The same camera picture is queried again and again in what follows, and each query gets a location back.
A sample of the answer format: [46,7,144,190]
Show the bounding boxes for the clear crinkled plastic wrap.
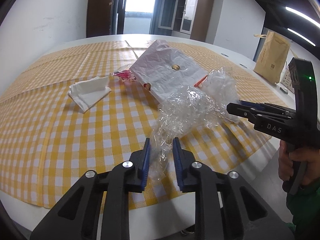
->
[149,67,240,181]

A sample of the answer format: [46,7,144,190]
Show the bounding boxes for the yellow checkered tablecloth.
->
[1,41,287,209]

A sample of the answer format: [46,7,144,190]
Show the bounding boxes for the person's right hand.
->
[278,140,320,186]

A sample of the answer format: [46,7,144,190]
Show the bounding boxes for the glass door wooden cabinet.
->
[180,0,214,42]

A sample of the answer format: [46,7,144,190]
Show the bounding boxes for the folded white napkin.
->
[68,76,111,113]

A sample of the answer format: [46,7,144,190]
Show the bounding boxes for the white paper food bag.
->
[130,40,207,103]

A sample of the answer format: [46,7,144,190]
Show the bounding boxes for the dark wooden wardrobe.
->
[86,0,113,38]

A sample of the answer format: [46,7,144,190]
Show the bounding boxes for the brown paper bag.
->
[253,31,290,84]

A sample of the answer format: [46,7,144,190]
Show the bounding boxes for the red candy wrapper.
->
[112,69,136,81]

